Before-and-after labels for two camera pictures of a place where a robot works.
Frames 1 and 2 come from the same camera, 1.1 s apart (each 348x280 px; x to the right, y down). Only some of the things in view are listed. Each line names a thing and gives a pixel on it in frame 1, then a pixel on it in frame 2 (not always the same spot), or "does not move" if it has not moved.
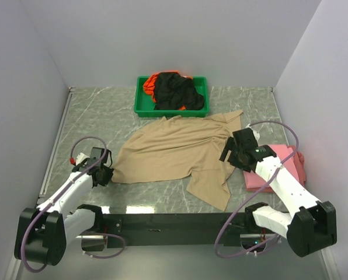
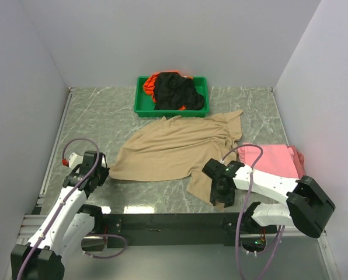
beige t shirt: x=180 y=149 does not move
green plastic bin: x=144 y=107 does not move
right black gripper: x=230 y=145 → x=229 y=199
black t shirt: x=173 y=91 does not move
